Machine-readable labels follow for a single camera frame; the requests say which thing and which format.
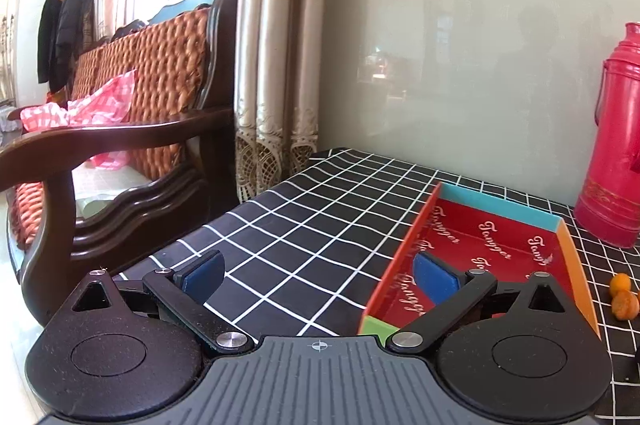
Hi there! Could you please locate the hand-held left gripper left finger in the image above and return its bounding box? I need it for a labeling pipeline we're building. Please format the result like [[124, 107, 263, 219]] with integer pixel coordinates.
[[73, 249, 255, 354]]

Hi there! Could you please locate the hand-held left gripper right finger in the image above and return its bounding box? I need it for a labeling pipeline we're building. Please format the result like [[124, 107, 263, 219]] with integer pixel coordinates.
[[389, 252, 569, 354]]

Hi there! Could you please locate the red paper tray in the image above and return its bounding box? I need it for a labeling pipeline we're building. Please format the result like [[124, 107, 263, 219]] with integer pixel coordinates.
[[357, 182, 601, 338]]

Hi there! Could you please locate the black white checkered tablecloth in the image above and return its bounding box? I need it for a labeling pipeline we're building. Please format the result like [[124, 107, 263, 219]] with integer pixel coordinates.
[[112, 148, 640, 421]]

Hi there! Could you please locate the pink checked cloth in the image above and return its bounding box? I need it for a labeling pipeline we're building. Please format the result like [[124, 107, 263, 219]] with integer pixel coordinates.
[[21, 69, 138, 171]]

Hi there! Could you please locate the pink thermos flask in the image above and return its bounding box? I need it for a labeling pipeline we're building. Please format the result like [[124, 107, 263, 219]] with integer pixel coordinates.
[[573, 22, 640, 249]]

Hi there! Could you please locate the wooden sofa with orange cushions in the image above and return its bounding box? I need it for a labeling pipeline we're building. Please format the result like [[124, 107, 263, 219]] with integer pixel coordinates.
[[0, 0, 239, 327]]

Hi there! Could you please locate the beige patterned curtain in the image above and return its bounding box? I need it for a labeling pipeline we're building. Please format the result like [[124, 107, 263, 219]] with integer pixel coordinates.
[[234, 0, 331, 205]]

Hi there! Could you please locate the blue chair back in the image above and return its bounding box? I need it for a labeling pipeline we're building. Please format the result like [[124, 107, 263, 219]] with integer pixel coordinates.
[[149, 0, 217, 25]]

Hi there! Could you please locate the black coat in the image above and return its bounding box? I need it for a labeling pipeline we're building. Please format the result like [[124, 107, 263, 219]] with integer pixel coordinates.
[[37, 0, 67, 85], [54, 0, 96, 92]]

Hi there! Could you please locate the white panel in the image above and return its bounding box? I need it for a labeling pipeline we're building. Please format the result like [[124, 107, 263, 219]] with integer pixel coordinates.
[[14, 0, 61, 106]]

